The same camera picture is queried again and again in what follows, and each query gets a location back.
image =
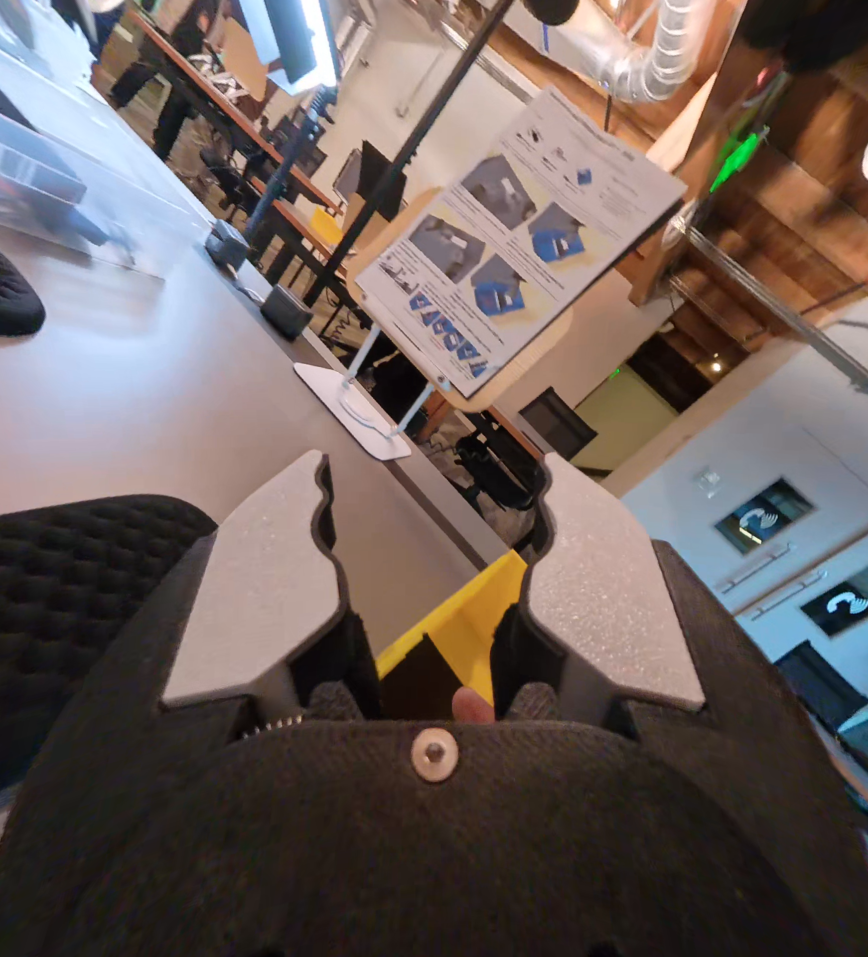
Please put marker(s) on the white sign stand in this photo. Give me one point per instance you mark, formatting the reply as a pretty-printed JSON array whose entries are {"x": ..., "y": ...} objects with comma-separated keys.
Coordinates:
[{"x": 359, "y": 419}]

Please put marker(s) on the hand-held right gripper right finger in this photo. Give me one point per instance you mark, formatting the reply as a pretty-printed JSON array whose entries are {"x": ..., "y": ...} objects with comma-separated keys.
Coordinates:
[{"x": 606, "y": 598}]

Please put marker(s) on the wooden top office desk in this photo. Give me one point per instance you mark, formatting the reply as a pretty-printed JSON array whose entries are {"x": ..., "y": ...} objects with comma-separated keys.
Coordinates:
[{"x": 254, "y": 123}]

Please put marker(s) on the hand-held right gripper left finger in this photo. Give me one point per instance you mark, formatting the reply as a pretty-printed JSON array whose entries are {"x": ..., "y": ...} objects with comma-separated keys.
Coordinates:
[{"x": 254, "y": 598}]

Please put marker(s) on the person's right hand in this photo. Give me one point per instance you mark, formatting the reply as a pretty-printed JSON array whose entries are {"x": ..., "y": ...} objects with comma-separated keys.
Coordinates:
[{"x": 473, "y": 706}]

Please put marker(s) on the silver flexible duct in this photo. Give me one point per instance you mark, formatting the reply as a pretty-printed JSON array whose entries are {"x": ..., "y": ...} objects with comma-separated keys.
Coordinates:
[{"x": 658, "y": 67}]

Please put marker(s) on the instruction sheet sign board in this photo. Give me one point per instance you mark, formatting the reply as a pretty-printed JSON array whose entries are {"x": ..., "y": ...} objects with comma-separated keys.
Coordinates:
[{"x": 524, "y": 224}]

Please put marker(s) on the green exit sign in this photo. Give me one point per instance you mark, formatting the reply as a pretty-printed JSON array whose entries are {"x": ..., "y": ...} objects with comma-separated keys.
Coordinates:
[{"x": 737, "y": 161}]

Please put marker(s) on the black phone sign window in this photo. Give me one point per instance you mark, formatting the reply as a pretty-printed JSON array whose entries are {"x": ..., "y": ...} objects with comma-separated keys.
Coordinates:
[
  {"x": 852, "y": 602},
  {"x": 763, "y": 517}
]

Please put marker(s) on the yellow plastic bin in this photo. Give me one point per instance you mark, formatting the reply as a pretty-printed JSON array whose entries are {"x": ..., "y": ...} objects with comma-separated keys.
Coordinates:
[{"x": 471, "y": 620}]

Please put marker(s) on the black foam pad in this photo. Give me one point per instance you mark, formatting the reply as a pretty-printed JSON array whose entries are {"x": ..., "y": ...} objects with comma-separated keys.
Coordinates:
[{"x": 45, "y": 613}]

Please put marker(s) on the black office chair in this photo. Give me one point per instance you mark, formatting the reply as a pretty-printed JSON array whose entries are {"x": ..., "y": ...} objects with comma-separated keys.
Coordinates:
[{"x": 501, "y": 471}]

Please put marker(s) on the black foam microphone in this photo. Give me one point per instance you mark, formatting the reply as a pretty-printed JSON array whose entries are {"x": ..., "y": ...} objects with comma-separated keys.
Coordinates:
[{"x": 550, "y": 11}]

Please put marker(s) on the clear plastic bin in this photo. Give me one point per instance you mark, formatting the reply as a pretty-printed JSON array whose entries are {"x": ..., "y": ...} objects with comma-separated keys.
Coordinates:
[{"x": 30, "y": 172}]

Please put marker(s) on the black stand pole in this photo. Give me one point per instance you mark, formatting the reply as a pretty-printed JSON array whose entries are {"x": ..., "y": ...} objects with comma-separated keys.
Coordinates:
[{"x": 411, "y": 149}]

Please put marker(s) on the dark boom pole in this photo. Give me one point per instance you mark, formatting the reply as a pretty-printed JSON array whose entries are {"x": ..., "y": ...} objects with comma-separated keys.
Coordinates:
[{"x": 284, "y": 168}]

